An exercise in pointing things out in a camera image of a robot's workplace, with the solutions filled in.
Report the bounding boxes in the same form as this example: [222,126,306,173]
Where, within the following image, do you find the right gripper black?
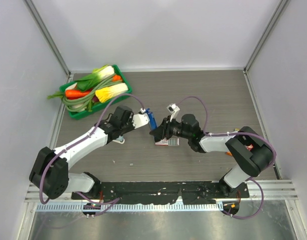
[150,114,192,140]

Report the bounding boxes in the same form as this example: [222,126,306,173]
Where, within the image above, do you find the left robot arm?
[29,105,135,204]

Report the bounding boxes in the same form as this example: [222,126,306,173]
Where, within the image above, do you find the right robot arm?
[149,114,276,198]

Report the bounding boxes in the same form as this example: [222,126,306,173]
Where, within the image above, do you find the light blue small stapler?
[113,136,125,144]

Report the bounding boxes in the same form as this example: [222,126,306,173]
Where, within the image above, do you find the red white staple box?
[155,138,180,147]

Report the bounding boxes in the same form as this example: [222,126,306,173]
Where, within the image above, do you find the yellow white toy cabbage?
[95,83,129,103]

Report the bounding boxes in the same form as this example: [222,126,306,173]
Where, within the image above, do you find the green toy long beans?
[61,76,116,113]

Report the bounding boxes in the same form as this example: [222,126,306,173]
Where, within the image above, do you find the green plastic tray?
[58,65,133,120]

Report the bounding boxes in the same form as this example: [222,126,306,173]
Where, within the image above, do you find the small orange toy carrot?
[112,75,122,82]

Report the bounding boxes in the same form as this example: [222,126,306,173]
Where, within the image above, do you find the green white toy bok choy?
[76,65,115,92]

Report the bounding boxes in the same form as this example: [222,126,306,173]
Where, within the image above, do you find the white toy radish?
[65,82,77,91]

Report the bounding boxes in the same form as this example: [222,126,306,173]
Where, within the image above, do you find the colourful candy bag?
[225,128,254,157]

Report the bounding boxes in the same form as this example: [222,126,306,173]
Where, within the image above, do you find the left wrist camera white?
[132,108,150,129]

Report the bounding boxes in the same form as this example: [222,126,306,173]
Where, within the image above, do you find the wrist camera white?
[132,108,150,129]
[166,103,180,121]

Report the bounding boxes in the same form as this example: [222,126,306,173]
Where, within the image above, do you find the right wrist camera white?
[166,103,180,121]

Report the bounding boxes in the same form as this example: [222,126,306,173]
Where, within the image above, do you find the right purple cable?
[177,96,277,219]

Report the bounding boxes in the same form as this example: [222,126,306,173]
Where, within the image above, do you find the purple cable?
[177,96,277,219]
[38,93,146,218]

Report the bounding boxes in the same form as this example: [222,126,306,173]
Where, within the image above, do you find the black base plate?
[71,181,250,205]

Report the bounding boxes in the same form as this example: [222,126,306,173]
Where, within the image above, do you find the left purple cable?
[38,93,146,218]

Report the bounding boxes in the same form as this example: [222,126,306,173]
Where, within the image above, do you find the white slotted cable duct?
[36,201,223,213]

